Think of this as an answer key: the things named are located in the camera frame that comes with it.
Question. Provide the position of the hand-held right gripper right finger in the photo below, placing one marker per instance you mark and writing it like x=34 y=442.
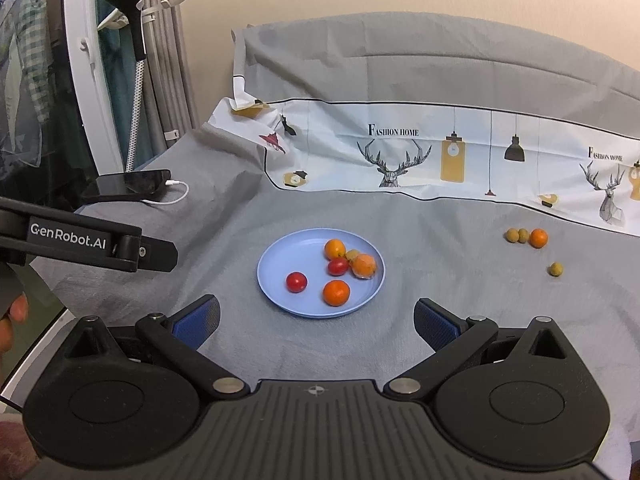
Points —
x=435 y=326

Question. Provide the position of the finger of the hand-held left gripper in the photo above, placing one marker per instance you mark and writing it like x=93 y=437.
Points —
x=157 y=256

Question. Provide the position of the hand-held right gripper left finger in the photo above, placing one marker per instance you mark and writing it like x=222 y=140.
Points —
x=197 y=324

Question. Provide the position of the small orange tangerine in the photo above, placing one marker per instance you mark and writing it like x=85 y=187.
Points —
x=336 y=292
x=335 y=248
x=538 y=238
x=364 y=266

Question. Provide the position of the red cherry tomato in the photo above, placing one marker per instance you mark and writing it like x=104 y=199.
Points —
x=296 y=281
x=338 y=267

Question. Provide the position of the small tan longan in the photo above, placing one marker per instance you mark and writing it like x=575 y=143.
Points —
x=511 y=235
x=555 y=269
x=352 y=254
x=523 y=235

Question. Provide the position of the blue plate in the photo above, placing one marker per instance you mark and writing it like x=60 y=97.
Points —
x=300 y=255

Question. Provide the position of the person's left hand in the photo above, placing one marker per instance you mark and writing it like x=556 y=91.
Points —
x=9 y=327

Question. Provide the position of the black flat device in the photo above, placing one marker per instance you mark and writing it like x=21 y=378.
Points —
x=100 y=196

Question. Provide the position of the coarse grey cloth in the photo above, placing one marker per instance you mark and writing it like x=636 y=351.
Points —
x=210 y=240

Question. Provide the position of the grey printed tablecloth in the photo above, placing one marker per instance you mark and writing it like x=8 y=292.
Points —
x=450 y=270

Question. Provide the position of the black smartphone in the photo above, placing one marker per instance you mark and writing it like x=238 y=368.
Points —
x=135 y=181

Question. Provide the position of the white clip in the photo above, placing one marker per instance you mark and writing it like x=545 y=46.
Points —
x=171 y=135

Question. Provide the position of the plaid hanging shirt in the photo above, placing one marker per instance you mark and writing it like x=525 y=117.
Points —
x=30 y=75

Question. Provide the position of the grey curtain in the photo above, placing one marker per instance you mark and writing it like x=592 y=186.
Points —
x=170 y=70

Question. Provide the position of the black steamer head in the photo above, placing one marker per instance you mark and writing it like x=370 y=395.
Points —
x=134 y=15

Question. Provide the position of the white frame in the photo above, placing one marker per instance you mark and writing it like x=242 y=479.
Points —
x=85 y=85

